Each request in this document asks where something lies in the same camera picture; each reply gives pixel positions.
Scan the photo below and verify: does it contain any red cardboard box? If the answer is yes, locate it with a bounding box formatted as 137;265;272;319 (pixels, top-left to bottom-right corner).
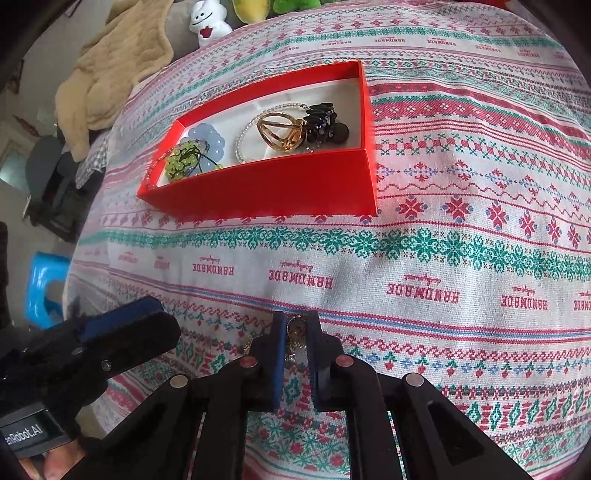
136;60;380;223

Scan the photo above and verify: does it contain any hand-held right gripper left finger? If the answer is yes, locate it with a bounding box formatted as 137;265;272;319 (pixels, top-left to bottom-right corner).
76;311;289;480

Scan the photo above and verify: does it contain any yellow carrot plush toy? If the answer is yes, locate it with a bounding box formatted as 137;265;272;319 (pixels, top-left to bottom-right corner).
231;0;274;24

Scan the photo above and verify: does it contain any blue bead bracelet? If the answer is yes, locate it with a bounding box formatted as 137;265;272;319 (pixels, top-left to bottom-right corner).
185;123;227;168

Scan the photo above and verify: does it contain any green tree plush toy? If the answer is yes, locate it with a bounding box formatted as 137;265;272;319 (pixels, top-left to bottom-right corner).
270;0;325;14

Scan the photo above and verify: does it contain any gold metal hair clip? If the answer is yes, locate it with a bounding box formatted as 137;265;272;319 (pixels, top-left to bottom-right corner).
255;111;306;154

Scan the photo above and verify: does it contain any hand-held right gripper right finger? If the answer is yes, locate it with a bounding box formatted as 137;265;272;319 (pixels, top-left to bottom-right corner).
307;310;532;480

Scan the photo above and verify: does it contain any dark chair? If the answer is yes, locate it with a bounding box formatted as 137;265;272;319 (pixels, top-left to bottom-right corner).
25;136;100;244

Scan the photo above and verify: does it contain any blue plastic stool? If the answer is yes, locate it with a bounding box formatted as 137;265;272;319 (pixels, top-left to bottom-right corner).
25;251;73;330

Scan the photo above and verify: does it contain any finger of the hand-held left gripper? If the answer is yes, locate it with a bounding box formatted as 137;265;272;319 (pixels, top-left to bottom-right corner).
28;313;182;416
76;296;162;342

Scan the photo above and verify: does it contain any person's left hand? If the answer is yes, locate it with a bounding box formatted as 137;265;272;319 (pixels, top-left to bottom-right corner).
21;442;89;480

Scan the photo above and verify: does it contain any clear bead bracelet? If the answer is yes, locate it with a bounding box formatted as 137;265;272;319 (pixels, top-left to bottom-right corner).
237;102;311;164

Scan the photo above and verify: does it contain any white bunny plush toy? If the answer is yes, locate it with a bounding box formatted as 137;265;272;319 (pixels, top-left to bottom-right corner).
189;0;233;48

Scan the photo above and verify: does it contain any black hair clip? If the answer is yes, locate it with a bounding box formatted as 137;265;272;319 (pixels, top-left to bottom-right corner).
301;103;352;149

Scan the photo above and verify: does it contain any beige quilted blanket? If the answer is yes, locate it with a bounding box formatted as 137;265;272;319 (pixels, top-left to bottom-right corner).
55;0;175;163

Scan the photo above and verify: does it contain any green bead bracelet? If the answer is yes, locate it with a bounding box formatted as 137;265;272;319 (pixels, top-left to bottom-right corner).
158;141;209;182

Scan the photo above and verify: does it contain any grey checked bed sheet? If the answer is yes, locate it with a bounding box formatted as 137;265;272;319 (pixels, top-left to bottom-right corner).
75;130;112;186

